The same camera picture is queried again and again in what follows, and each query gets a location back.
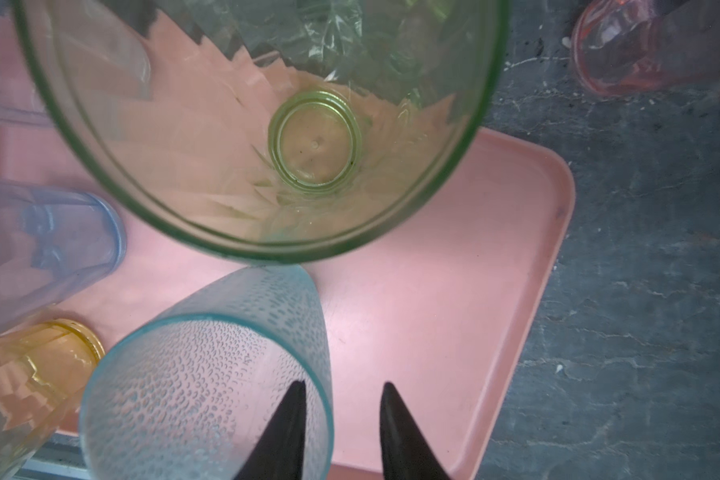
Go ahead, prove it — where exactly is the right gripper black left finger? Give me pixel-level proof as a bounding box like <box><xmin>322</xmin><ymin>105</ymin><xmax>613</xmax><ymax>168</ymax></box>
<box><xmin>234</xmin><ymin>380</ymin><xmax>307</xmax><ymax>480</ymax></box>

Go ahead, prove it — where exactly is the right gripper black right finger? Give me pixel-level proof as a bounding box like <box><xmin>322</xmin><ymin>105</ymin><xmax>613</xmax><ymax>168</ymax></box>
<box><xmin>379</xmin><ymin>382</ymin><xmax>450</xmax><ymax>480</ymax></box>

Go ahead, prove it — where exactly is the teal plastic cup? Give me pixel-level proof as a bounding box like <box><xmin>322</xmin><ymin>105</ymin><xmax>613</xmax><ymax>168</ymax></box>
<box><xmin>79</xmin><ymin>265</ymin><xmax>334</xmax><ymax>479</ymax></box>

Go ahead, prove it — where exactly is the pink tray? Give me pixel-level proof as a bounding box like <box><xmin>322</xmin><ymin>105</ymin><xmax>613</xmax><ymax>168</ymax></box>
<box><xmin>0</xmin><ymin>114</ymin><xmax>574</xmax><ymax>479</ymax></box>

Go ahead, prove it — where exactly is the tall yellow plastic cup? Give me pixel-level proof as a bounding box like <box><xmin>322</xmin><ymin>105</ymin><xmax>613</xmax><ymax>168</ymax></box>
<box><xmin>0</xmin><ymin>319</ymin><xmax>105</xmax><ymax>479</ymax></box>

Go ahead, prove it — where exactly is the blue plastic cup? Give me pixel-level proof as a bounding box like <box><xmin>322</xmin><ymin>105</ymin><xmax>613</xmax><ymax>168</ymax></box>
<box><xmin>0</xmin><ymin>179</ymin><xmax>127</xmax><ymax>335</ymax></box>

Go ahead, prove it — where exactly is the tall green plastic cup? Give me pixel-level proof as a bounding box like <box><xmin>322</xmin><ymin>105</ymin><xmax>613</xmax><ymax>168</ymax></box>
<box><xmin>10</xmin><ymin>1</ymin><xmax>510</xmax><ymax>264</ymax></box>

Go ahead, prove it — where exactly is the clear plastic cup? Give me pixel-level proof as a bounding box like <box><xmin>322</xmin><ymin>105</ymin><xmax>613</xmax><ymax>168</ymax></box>
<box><xmin>0</xmin><ymin>1</ymin><xmax>151</xmax><ymax>127</ymax></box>

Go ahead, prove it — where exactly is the pink plastic cup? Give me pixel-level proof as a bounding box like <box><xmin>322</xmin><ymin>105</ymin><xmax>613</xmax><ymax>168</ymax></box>
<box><xmin>570</xmin><ymin>1</ymin><xmax>720</xmax><ymax>97</ymax></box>

